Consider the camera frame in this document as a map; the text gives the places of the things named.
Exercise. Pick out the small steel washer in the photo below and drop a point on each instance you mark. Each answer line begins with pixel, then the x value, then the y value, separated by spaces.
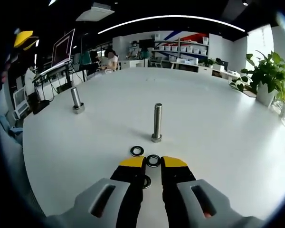
pixel 148 183
pixel 148 160
pixel 132 152

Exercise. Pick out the curved ceiling light strip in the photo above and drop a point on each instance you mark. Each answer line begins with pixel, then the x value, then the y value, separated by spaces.
pixel 171 17

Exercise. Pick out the metal storage shelf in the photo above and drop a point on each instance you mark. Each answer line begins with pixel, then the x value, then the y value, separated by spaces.
pixel 180 48

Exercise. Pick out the black monitor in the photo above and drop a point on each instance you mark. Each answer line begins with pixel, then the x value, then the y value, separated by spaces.
pixel 146 43

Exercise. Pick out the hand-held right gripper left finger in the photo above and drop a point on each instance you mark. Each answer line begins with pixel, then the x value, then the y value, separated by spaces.
pixel 102 199

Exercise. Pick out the light blue cloth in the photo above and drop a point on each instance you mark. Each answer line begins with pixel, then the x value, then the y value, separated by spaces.
pixel 13 130

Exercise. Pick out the green board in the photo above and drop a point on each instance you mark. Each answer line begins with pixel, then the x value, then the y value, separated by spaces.
pixel 84 57

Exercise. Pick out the small green desk plant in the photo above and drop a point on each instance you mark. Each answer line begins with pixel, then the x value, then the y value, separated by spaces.
pixel 207 62

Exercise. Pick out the black laptop stand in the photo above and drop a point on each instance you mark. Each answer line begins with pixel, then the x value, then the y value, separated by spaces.
pixel 67 78

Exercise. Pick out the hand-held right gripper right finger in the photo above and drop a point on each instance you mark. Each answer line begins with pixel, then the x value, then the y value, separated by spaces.
pixel 187 197

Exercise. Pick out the ceiling spotlight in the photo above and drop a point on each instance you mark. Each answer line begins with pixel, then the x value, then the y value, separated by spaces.
pixel 245 3

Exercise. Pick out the white frame cart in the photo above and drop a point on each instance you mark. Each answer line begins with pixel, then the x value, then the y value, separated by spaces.
pixel 21 103

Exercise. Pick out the black rounded object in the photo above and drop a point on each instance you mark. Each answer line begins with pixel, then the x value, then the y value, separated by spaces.
pixel 40 107

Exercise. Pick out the white office desk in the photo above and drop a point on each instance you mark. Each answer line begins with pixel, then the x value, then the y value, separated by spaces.
pixel 204 70

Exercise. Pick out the small white container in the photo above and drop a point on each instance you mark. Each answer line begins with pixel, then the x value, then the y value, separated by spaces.
pixel 283 111

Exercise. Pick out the white laptop with red screen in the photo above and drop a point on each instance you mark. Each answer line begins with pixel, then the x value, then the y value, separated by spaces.
pixel 61 50

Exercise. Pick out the thick steel threaded stud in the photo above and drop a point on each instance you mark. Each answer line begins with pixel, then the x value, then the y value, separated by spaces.
pixel 76 97

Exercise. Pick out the potted green plant white pot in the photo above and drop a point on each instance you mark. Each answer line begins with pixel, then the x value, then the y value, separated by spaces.
pixel 268 76

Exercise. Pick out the thin steel threaded stud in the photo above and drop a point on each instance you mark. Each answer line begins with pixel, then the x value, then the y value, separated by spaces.
pixel 158 121

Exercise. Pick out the ceiling air conditioner unit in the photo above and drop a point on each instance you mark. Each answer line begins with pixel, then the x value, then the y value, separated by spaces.
pixel 95 13

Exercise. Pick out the row of white storage bins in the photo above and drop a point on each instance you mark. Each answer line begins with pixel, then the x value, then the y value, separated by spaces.
pixel 183 50

